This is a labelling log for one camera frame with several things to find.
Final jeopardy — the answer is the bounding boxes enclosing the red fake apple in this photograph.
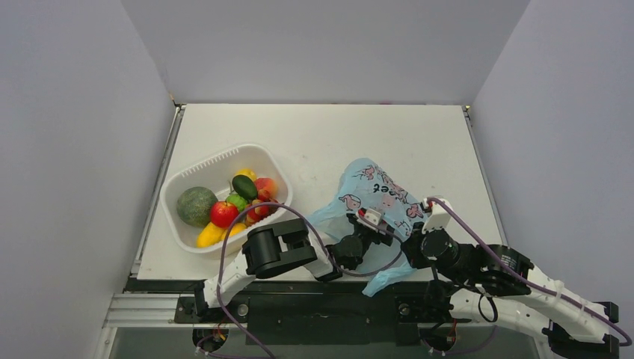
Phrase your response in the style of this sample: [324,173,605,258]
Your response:
[209,201,240,229]

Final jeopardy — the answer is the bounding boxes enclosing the left aluminium table rail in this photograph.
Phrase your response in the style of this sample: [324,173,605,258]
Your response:
[129,104,187,277]

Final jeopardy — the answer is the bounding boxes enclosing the white plastic basket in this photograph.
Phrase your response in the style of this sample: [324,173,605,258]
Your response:
[160,144,294,259]

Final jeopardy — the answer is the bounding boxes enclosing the light blue printed plastic bag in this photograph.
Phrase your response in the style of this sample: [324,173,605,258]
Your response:
[307,158,428,297]

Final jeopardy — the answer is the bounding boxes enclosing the green fake lime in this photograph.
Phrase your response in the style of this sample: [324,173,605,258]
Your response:
[226,193,249,212]

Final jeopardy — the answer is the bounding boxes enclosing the yellow fake mango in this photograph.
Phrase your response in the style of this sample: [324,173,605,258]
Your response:
[196,222,247,248]

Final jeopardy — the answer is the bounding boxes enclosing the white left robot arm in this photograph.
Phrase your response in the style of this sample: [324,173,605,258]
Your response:
[193,210,398,322]

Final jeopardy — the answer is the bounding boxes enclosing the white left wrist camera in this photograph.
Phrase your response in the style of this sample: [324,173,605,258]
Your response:
[356,208,384,232]

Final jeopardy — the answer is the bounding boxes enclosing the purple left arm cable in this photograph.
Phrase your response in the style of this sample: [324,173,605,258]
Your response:
[195,202,404,359]

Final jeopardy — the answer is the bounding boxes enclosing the yellow fake lemon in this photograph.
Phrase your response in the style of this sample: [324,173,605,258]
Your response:
[234,168,257,182]

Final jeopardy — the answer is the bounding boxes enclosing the dark green fake avocado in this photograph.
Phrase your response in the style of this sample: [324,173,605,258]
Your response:
[231,174,258,201]

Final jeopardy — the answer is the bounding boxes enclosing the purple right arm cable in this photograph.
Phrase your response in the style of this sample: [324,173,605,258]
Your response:
[425,196,634,348]

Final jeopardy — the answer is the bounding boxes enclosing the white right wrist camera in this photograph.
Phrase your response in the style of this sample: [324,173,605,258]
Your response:
[422,197,452,233]

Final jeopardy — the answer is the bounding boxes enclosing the aluminium table edge rail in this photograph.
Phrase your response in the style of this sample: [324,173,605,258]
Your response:
[463,105,519,286]

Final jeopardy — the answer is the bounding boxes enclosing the orange fake peach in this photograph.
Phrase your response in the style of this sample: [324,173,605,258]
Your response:
[254,177,278,200]

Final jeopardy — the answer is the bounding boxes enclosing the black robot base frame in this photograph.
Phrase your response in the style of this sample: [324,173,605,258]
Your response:
[124,278,461,349]

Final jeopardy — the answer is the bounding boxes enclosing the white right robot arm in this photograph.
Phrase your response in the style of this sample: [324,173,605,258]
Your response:
[401,223,620,358]

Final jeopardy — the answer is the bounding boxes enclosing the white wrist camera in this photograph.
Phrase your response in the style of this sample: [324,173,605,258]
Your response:
[422,197,452,233]
[356,208,384,232]

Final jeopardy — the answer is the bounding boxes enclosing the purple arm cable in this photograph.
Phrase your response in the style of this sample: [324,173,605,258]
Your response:
[195,202,404,359]
[425,196,634,348]

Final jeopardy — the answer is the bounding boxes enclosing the green fake melon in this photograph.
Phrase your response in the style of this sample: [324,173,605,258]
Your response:
[176,186,218,228]

